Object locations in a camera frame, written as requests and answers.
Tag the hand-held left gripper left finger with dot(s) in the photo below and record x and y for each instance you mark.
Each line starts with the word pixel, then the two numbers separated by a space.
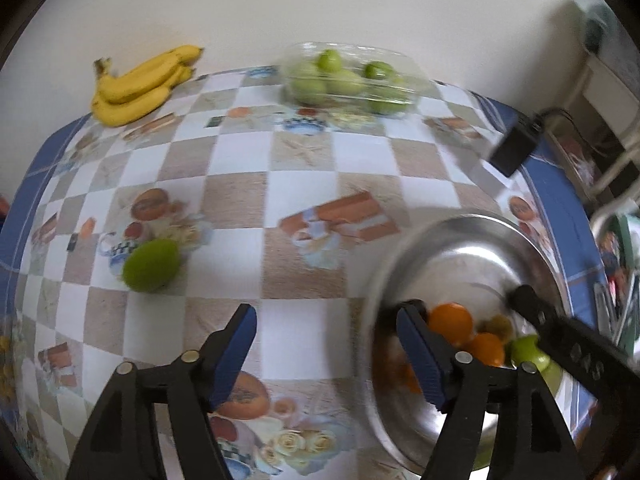
pixel 232 357

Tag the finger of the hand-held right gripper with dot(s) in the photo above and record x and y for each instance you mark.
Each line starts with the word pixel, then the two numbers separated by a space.
pixel 535 312

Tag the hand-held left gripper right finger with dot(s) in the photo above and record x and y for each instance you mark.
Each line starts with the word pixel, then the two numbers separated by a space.
pixel 422 357

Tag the brown kiwi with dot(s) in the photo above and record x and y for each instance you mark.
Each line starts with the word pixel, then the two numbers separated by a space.
pixel 500 327

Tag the green jujube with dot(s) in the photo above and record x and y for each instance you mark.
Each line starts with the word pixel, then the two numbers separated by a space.
pixel 527 352
pixel 150 266

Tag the orange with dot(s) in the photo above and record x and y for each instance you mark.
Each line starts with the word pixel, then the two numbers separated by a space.
pixel 489 350
pixel 450 322

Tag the large steel bowl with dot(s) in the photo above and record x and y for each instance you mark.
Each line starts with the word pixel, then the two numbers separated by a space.
pixel 480 255

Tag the teal box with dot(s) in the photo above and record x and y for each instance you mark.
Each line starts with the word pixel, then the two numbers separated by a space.
pixel 625 240

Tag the black power adapter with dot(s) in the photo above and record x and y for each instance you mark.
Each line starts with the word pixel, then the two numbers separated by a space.
pixel 515 145

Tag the checkered tablecloth with blue border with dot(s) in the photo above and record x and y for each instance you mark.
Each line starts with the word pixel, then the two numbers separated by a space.
pixel 300 185

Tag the white chair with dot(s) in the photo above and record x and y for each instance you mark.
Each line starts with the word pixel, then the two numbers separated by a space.
pixel 600 90

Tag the yellow banana bunch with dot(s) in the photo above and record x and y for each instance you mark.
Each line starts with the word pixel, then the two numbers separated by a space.
pixel 135 90

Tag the pile of green jujubes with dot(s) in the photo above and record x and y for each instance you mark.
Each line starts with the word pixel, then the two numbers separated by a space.
pixel 345 82

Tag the clear plastic clamshell container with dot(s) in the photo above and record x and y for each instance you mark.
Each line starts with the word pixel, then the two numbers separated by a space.
pixel 350 55

